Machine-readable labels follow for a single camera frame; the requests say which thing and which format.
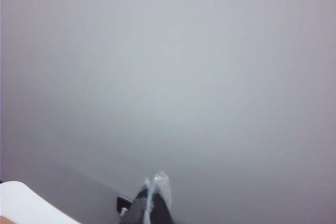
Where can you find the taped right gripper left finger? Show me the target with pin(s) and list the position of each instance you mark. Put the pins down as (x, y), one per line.
(139, 205)

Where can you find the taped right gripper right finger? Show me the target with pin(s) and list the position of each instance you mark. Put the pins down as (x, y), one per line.
(161, 203)

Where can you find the brown kraft notebook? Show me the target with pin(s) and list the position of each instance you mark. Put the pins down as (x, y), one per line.
(2, 222)

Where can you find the white plug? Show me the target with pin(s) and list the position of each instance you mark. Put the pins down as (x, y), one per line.
(123, 211)

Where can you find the black wall socket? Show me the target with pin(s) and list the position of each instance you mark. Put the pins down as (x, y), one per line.
(124, 201)

